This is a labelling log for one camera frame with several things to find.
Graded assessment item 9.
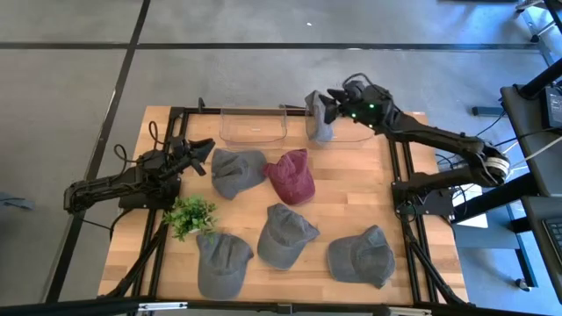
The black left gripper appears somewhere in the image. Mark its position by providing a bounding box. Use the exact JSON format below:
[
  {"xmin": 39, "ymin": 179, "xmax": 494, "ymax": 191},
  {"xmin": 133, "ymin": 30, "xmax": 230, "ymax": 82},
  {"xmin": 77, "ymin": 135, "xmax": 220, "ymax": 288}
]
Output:
[{"xmin": 162, "ymin": 134, "xmax": 216, "ymax": 173}]

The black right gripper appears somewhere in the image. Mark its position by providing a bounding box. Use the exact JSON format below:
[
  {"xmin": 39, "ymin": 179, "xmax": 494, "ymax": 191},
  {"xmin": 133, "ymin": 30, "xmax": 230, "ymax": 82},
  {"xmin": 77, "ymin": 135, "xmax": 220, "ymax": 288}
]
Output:
[{"xmin": 327, "ymin": 80, "xmax": 396, "ymax": 131}]

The grey baseball cap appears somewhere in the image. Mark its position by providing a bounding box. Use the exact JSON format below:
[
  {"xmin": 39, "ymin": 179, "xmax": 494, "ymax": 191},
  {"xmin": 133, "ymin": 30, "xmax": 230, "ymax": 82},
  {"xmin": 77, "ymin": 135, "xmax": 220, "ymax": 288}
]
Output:
[
  {"xmin": 327, "ymin": 225, "xmax": 396, "ymax": 290},
  {"xmin": 256, "ymin": 203, "xmax": 321, "ymax": 271},
  {"xmin": 196, "ymin": 232, "xmax": 255, "ymax": 301},
  {"xmin": 305, "ymin": 90, "xmax": 335, "ymax": 144},
  {"xmin": 210, "ymin": 147, "xmax": 268, "ymax": 202}
]

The maroon baseball cap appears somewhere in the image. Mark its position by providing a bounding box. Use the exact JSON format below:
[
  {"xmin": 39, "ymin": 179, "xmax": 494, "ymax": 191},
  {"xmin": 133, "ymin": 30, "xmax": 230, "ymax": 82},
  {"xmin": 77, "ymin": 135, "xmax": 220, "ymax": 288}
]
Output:
[{"xmin": 263, "ymin": 148, "xmax": 316, "ymax": 206}]

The clear plastic bin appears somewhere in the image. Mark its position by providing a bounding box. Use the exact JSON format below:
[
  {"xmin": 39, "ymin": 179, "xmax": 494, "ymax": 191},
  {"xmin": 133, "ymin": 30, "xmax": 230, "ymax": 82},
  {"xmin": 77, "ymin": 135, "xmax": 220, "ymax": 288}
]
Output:
[
  {"xmin": 304, "ymin": 104, "xmax": 375, "ymax": 144},
  {"xmin": 218, "ymin": 104, "xmax": 289, "ymax": 147}
]

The small green potted plant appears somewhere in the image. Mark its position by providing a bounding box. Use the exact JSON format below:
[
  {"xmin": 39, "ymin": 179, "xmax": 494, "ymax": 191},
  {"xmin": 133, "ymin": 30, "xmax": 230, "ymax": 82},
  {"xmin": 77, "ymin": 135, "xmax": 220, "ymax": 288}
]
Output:
[{"xmin": 162, "ymin": 195, "xmax": 220, "ymax": 242}]

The black floor foot bar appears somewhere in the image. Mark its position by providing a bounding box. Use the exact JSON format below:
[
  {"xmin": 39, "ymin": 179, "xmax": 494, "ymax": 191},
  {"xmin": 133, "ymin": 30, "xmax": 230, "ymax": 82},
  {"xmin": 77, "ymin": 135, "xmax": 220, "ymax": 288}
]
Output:
[{"xmin": 472, "ymin": 104, "xmax": 504, "ymax": 118}]

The black desk leg bar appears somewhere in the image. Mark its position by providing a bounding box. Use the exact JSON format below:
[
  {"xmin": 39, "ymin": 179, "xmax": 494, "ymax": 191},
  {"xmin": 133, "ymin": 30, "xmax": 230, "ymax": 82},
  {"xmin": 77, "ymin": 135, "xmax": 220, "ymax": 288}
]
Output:
[{"xmin": 451, "ymin": 173, "xmax": 541, "ymax": 225}]

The black slanted pole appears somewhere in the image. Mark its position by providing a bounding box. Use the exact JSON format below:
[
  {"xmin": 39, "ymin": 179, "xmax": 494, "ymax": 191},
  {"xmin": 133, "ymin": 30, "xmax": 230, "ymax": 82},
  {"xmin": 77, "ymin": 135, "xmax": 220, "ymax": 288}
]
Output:
[{"xmin": 517, "ymin": 56, "xmax": 562, "ymax": 100}]

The black overhead rig beam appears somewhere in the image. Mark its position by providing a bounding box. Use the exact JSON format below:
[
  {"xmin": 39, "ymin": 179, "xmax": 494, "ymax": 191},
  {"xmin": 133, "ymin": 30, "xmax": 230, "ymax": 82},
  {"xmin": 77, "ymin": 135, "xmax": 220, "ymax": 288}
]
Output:
[{"xmin": 0, "ymin": 296, "xmax": 562, "ymax": 316}]

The grey stand base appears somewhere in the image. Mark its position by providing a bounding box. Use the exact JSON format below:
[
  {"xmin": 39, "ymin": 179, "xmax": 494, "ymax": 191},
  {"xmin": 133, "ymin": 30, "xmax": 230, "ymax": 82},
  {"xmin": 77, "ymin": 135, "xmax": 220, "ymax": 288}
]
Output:
[{"xmin": 515, "ymin": 0, "xmax": 562, "ymax": 67}]

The black power adapter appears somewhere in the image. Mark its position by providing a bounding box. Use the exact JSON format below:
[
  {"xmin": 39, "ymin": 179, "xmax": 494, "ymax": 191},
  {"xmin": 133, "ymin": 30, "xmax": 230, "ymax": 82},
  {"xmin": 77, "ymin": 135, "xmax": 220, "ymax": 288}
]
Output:
[{"xmin": 544, "ymin": 86, "xmax": 562, "ymax": 131}]

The black desk with keyboard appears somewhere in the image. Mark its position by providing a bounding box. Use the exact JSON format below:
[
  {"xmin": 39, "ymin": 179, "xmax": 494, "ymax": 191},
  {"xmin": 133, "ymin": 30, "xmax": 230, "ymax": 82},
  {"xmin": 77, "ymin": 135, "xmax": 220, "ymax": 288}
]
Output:
[{"xmin": 521, "ymin": 195, "xmax": 562, "ymax": 304}]

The black keyboard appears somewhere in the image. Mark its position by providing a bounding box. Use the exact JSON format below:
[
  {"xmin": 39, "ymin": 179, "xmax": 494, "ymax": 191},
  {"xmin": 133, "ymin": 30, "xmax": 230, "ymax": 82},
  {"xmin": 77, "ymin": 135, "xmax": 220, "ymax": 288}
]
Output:
[{"xmin": 543, "ymin": 218, "xmax": 562, "ymax": 260}]

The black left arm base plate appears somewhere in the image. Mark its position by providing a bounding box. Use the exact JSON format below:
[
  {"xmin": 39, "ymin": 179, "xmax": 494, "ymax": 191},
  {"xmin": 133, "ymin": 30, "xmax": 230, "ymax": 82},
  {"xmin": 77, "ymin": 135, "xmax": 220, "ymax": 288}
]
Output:
[{"xmin": 118, "ymin": 175, "xmax": 181, "ymax": 211}]

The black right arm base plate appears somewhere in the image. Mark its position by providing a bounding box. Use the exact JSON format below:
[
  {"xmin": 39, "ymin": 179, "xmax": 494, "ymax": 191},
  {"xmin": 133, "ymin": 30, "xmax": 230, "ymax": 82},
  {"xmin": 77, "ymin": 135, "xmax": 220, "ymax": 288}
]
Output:
[{"xmin": 392, "ymin": 170, "xmax": 456, "ymax": 217}]

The black aluminium table frame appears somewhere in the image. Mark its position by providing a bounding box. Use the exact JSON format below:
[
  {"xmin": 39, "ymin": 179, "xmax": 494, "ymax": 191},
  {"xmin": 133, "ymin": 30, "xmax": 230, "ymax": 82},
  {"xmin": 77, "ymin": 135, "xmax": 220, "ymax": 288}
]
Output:
[{"xmin": 98, "ymin": 97, "xmax": 471, "ymax": 308}]

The white cable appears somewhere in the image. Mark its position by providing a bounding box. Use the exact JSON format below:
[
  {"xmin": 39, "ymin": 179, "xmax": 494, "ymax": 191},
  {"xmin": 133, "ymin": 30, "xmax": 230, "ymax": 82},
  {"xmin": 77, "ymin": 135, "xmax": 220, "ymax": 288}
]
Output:
[{"xmin": 511, "ymin": 135, "xmax": 562, "ymax": 170}]

